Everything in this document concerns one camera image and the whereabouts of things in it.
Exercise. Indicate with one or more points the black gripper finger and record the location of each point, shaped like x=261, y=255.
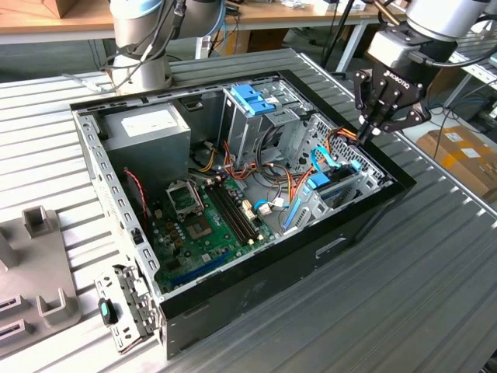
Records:
x=417, y=116
x=363, y=91

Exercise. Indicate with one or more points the hard disk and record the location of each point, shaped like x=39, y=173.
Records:
x=319, y=182

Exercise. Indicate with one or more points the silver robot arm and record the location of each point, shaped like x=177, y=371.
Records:
x=136, y=39

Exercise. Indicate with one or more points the grey metal disk bay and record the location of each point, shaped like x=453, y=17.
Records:
x=316, y=210

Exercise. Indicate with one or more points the brown cardboard sheets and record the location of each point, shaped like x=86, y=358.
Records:
x=440, y=83

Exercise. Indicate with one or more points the cardboard box with labels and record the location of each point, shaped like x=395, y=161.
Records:
x=458, y=163

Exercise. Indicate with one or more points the black tripod stand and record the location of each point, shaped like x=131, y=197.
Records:
x=338, y=33

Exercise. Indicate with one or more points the brown cardboard box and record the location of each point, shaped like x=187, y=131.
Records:
x=268, y=40

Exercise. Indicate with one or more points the blue plastic drive latch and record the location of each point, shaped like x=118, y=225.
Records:
x=248, y=99

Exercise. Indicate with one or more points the grey metal drive cage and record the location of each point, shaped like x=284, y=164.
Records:
x=244, y=132

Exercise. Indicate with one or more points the black RAM slot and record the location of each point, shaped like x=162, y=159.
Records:
x=229, y=215
x=237, y=211

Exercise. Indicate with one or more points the CPU socket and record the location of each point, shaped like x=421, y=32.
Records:
x=183, y=197

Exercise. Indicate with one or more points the black open PC case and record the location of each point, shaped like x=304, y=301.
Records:
x=272, y=279

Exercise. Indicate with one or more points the square chipset chip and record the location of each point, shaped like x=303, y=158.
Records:
x=199, y=228

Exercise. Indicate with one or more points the green motherboard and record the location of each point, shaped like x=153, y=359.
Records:
x=217, y=248

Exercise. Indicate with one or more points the grey power supply unit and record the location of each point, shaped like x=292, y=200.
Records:
x=147, y=155

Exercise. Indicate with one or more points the blue expansion slot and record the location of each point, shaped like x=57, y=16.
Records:
x=206, y=266

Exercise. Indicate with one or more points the brown wooden box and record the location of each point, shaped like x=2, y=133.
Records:
x=58, y=8

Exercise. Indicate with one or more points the black latch with teal tab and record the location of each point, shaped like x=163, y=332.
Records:
x=110, y=311

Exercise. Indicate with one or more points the grey parts rack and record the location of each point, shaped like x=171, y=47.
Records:
x=31, y=268

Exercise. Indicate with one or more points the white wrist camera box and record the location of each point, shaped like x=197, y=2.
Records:
x=388, y=48

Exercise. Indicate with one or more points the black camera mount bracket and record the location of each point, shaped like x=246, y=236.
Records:
x=404, y=34

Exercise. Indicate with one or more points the grey metal slot bracket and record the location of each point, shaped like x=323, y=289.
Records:
x=134, y=311

